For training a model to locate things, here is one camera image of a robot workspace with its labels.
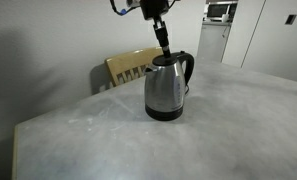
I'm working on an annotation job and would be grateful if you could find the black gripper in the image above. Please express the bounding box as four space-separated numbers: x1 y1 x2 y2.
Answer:
140 0 172 59

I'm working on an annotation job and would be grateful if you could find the stainless steel electric kettle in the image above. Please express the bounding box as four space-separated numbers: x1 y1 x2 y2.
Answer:
143 50 196 122

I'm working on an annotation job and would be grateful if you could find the plain light wooden chair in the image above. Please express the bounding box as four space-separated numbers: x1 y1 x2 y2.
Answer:
104 46 164 88

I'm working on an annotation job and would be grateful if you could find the white kitchen counter cabinet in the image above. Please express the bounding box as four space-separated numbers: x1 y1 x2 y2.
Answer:
197 20 232 63

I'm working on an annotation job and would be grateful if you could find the silver microwave oven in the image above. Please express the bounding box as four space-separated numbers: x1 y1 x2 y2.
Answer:
206 1 238 23

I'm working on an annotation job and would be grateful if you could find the black camera cable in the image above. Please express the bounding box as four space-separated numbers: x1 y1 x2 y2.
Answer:
109 0 139 17

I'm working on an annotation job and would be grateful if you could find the dark rectangular wall plate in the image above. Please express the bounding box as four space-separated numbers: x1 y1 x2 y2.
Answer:
285 13 297 25

